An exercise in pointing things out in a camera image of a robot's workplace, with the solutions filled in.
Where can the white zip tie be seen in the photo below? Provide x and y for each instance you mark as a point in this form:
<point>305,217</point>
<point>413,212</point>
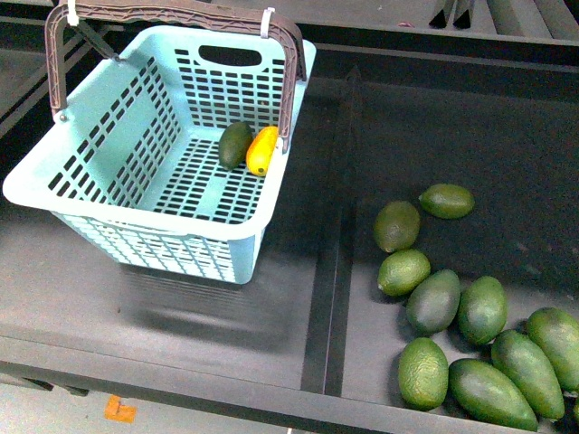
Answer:
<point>266,17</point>
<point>72,17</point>

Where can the black produce display tray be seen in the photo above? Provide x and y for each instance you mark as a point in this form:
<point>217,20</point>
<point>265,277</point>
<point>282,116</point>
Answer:
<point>311,339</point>

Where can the orange floor tape marker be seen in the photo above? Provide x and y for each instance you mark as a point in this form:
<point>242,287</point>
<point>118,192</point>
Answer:
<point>117,411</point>

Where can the light blue plastic basket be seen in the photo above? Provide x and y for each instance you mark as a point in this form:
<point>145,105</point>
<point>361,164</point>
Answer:
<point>132,163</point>

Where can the white zip tie right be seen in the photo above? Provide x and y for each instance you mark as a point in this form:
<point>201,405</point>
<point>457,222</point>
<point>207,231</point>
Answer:
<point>266,17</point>

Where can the green avocado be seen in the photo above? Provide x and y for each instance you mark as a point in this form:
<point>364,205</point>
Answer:
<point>423,374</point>
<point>556,333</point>
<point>396,226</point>
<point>489,395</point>
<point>483,310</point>
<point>233,144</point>
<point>447,201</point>
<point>528,367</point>
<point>434,303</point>
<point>401,272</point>

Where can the white zip tie left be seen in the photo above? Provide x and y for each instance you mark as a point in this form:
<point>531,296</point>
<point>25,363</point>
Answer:
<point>72,17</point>

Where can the yellow mango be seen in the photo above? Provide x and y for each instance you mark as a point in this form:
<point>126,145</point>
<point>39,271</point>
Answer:
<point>259,154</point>

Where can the brown basket handle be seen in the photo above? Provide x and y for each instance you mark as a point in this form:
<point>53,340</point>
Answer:
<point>218,18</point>

